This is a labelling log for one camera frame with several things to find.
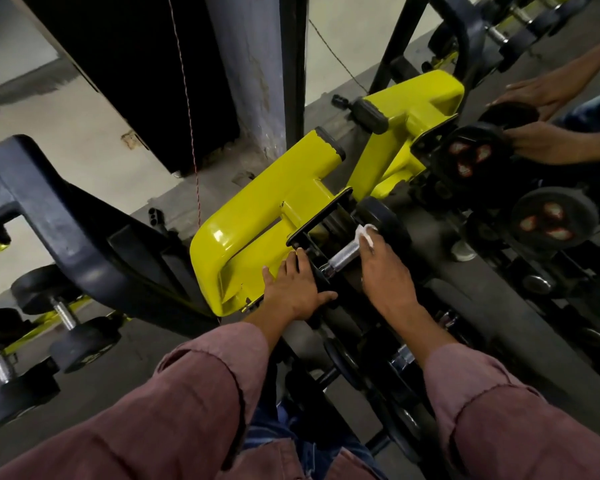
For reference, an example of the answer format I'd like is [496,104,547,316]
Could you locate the person's left forearm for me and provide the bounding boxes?
[0,309,301,480]

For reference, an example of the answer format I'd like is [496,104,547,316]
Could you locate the white cleaning cloth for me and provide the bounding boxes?
[353,223,379,253]

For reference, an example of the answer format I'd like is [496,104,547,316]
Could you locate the small white round object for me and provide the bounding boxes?
[449,239,477,263]

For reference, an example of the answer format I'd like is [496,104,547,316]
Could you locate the person's right hand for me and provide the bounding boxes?
[358,229,421,323]

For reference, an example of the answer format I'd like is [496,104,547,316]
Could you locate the row of ribbed plate dumbbells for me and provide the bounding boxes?
[285,334,451,480]

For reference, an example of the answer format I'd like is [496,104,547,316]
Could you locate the person's left hand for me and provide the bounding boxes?
[262,248,339,321]

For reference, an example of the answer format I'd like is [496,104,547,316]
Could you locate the person's blue jeans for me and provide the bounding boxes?
[242,399,389,480]

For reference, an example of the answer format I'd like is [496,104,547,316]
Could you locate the grey concrete pillar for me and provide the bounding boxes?
[202,0,289,161]

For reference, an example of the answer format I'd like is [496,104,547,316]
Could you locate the black wall panel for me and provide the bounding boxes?
[17,0,241,173]

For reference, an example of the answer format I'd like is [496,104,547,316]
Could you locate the black dumbbell chrome handle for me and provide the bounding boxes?
[389,279,486,375]
[305,197,413,305]

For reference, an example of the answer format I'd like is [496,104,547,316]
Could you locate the black metal post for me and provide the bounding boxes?
[279,0,309,151]

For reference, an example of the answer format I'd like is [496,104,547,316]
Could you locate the black yellow dumbbell rack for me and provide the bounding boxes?
[189,127,506,480]

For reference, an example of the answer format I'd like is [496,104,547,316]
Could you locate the person's right forearm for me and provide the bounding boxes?
[387,304,600,480]

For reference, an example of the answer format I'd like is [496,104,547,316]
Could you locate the black dumbbell pale logo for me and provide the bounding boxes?
[0,307,61,435]
[11,264,122,374]

